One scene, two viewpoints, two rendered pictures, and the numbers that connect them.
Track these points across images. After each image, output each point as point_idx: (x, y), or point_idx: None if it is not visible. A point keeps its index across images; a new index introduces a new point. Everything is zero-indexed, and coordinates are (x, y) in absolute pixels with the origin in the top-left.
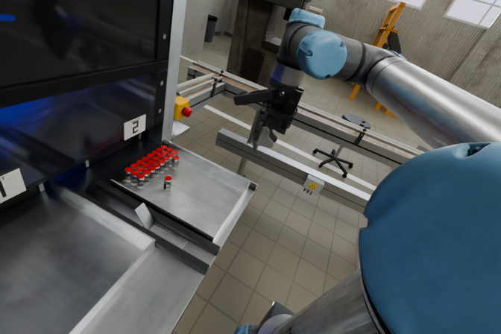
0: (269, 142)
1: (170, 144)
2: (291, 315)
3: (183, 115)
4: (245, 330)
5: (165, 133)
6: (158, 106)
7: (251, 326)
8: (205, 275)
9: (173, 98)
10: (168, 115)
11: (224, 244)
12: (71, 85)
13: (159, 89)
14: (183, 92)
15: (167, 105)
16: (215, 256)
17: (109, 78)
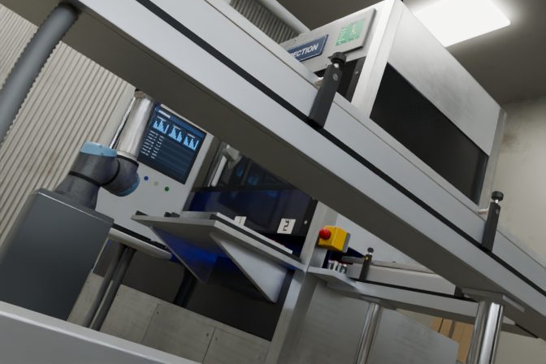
0: (224, 150)
1: (290, 251)
2: (133, 158)
3: (325, 240)
4: (138, 175)
5: (304, 252)
6: (306, 217)
7: (136, 178)
8: (162, 218)
9: (321, 216)
10: (312, 233)
11: (174, 221)
12: (274, 187)
13: (311, 203)
14: (396, 262)
15: (314, 221)
16: (170, 217)
17: (287, 187)
